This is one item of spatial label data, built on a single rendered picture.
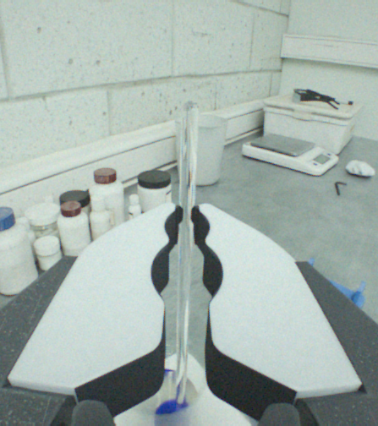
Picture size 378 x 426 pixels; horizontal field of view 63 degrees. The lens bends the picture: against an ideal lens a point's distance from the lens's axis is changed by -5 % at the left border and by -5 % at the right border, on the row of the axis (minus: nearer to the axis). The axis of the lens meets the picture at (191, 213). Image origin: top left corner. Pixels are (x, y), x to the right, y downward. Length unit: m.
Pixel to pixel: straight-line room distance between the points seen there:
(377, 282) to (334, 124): 0.68
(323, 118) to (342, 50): 0.41
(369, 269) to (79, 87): 0.63
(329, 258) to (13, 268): 0.49
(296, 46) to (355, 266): 1.11
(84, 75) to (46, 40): 0.10
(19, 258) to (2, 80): 0.30
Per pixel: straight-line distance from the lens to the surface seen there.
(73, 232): 0.52
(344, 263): 0.59
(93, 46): 0.73
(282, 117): 1.19
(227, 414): 0.26
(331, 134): 1.15
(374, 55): 1.46
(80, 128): 0.72
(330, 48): 1.49
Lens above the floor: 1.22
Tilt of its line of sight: 29 degrees down
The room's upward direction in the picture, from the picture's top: 3 degrees clockwise
